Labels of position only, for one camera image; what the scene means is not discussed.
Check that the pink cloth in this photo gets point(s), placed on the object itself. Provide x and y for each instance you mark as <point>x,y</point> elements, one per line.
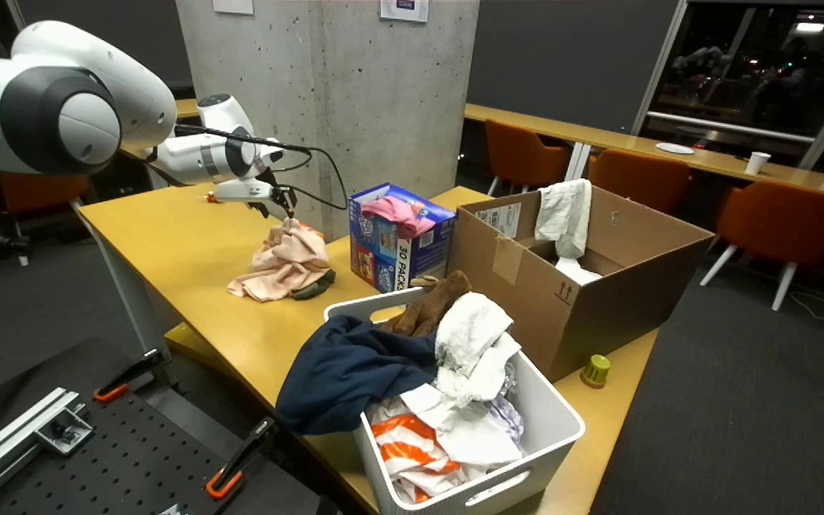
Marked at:
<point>398,211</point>

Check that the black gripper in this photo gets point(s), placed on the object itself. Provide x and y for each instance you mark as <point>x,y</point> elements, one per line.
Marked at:
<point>276,193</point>

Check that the orange chair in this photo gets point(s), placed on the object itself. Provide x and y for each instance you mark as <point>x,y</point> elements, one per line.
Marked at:
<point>40,189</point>
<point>793,224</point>
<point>527,154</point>
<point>641,180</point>

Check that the small orange object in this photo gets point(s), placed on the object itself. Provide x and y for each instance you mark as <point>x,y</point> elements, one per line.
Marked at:
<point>212,199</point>

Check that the white crumpled cloth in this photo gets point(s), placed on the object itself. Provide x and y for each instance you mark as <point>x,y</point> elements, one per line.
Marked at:
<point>469,353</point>

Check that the brown plush toy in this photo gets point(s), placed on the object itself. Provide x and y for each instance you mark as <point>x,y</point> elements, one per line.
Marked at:
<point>427,303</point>

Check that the orange and white cloth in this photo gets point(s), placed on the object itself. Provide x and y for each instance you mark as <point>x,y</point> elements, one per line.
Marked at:
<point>414,458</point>

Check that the white plastic basket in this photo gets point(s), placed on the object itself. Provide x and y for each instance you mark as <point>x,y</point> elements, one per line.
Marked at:
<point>544,419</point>

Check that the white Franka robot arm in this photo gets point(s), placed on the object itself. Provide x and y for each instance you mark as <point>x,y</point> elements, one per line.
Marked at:
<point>49,104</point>

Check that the brown cardboard box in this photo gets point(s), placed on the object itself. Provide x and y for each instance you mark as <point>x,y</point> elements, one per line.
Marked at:
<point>613,286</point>

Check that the dark window with frame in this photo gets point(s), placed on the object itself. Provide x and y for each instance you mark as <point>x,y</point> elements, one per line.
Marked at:
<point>764,67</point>

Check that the pink shirt with orange print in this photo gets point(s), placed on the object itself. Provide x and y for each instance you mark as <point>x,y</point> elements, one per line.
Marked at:
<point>283,262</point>

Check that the blue printed cardboard box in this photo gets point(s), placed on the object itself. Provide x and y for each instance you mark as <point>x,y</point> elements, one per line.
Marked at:
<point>398,259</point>

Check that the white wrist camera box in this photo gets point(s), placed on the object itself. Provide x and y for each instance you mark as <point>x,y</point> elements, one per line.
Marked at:
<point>241,189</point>

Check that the black perforated breadboard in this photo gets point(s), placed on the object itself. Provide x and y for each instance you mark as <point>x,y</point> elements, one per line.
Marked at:
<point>136,458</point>

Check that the white cloth on cardboard box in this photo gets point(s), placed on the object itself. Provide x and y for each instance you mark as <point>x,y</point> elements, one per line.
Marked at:
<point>564,216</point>

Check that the white paper sheet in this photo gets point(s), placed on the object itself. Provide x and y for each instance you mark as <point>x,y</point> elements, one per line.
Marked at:
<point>674,146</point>

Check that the white paper cup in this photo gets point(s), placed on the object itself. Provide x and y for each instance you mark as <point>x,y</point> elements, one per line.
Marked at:
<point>757,160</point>

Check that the white wall plate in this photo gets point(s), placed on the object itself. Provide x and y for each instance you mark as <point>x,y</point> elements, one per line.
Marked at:
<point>405,8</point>
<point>233,7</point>

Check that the long wooden window desk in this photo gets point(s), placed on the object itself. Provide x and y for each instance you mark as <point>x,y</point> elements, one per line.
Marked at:
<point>623,144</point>

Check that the small yellow-green cap object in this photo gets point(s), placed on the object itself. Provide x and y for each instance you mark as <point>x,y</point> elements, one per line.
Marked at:
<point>597,369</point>

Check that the aluminium rail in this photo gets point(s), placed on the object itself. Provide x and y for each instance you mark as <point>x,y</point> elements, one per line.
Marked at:
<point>20,439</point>

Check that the navy blue cloth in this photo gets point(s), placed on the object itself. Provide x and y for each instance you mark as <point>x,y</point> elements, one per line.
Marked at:
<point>355,366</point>

